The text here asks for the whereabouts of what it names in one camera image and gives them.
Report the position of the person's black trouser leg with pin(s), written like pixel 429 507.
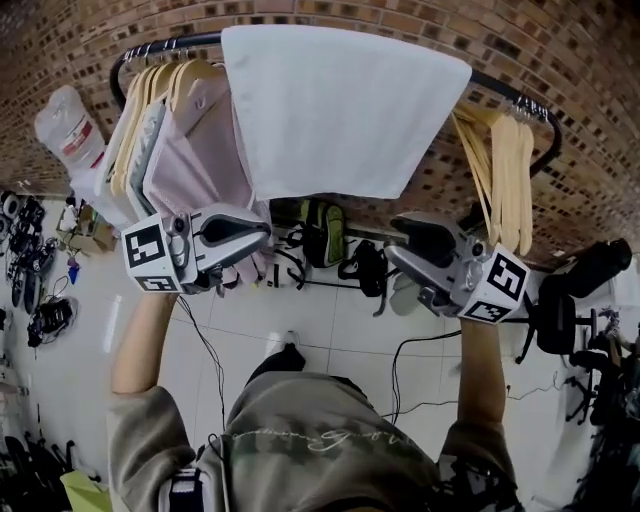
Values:
pixel 280 362

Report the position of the white plastic bag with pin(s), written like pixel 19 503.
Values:
pixel 70 130

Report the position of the person's right forearm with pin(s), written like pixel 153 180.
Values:
pixel 480 370

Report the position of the small blue object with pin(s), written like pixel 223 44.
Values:
pixel 75 272

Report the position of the green and black backpack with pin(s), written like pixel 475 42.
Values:
pixel 325 235

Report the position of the black clothes rail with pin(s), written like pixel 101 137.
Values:
pixel 200 39

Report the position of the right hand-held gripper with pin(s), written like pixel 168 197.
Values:
pixel 500 285

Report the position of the wooden hangers holding clothes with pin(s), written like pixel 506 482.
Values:
pixel 150 85

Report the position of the olive green cloth bag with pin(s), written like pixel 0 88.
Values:
pixel 405 295

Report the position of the white towel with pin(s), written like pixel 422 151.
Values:
pixel 340 110

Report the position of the black office chair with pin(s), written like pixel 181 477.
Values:
pixel 600 385
pixel 560 310

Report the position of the white garment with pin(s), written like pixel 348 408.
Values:
pixel 140 150

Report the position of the pile of black electronic gear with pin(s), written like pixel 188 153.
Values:
pixel 35 270

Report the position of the bunch of bare wooden hangers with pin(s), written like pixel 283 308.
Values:
pixel 510 175

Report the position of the pink garment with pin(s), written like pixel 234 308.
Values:
pixel 200 165

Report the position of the white water dispenser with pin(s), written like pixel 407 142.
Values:
pixel 100 200

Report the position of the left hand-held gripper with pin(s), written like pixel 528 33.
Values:
pixel 150 250

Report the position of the yellow green bag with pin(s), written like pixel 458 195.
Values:
pixel 87 492

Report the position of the cardboard box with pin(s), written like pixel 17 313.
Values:
pixel 95 235

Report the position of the person's left forearm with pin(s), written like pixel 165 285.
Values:
pixel 142 345

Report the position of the person's grey t-shirt torso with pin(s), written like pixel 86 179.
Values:
pixel 320 440

